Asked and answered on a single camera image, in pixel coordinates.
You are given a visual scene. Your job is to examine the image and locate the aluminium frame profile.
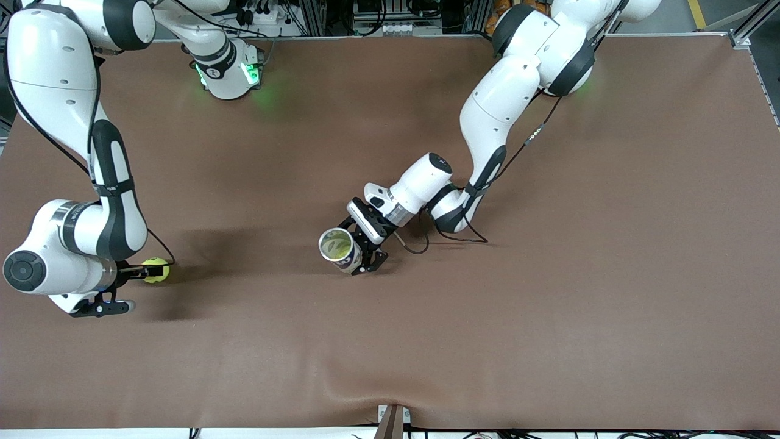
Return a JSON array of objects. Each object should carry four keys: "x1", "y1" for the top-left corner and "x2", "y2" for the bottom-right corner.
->
[{"x1": 729, "y1": 0, "x2": 780, "y2": 49}]

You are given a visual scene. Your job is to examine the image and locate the brown table mat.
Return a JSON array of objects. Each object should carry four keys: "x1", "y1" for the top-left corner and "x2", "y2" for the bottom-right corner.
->
[{"x1": 0, "y1": 34, "x2": 780, "y2": 430}]

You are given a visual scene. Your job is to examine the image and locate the silver blue tennis ball can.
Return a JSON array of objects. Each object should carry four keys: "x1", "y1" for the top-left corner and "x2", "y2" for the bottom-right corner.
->
[{"x1": 318, "y1": 227, "x2": 365, "y2": 275}]

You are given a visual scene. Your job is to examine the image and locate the aluminium frame post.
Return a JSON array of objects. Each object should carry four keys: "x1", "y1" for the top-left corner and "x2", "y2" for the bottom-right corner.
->
[
  {"x1": 299, "y1": 0, "x2": 328, "y2": 36},
  {"x1": 463, "y1": 0, "x2": 489, "y2": 35}
]

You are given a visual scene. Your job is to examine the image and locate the yellow-green tennis ball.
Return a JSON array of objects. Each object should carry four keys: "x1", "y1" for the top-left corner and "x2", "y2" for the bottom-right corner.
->
[
  {"x1": 141, "y1": 257, "x2": 171, "y2": 284},
  {"x1": 324, "y1": 235, "x2": 354, "y2": 260}
]

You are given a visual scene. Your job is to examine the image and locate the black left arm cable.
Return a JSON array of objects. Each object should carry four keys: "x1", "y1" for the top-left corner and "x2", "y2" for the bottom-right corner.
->
[{"x1": 399, "y1": 0, "x2": 628, "y2": 255}]

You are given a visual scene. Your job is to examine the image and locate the pile of orange objects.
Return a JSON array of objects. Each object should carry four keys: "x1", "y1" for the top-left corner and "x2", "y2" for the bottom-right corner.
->
[{"x1": 492, "y1": 0, "x2": 553, "y2": 14}]

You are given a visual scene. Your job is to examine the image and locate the white power strip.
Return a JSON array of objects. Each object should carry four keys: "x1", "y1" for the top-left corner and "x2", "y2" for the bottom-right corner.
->
[{"x1": 235, "y1": 0, "x2": 290, "y2": 28}]

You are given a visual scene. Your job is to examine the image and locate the metal table clamp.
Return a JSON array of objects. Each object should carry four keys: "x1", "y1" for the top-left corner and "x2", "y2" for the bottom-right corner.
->
[{"x1": 377, "y1": 404, "x2": 412, "y2": 439}]

